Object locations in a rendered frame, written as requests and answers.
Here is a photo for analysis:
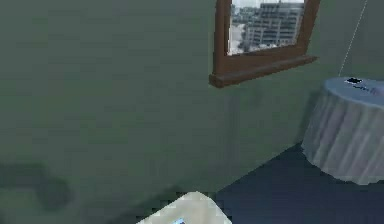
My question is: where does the brown framed window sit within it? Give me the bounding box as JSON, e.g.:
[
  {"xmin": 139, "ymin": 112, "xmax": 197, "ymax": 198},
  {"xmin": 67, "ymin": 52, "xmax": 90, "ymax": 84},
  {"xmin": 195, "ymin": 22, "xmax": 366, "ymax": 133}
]
[{"xmin": 208, "ymin": 0, "xmax": 322, "ymax": 89}]

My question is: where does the white table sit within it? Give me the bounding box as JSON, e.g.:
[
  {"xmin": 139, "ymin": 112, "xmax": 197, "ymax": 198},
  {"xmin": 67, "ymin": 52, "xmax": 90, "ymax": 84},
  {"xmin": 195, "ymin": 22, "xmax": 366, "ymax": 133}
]
[{"xmin": 135, "ymin": 191, "xmax": 233, "ymax": 224}]

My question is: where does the round table with grey cloth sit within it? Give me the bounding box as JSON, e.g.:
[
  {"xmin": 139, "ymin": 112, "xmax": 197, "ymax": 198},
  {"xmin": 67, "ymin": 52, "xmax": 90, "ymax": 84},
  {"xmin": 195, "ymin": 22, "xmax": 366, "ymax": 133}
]
[{"xmin": 301, "ymin": 76, "xmax": 384, "ymax": 186}]

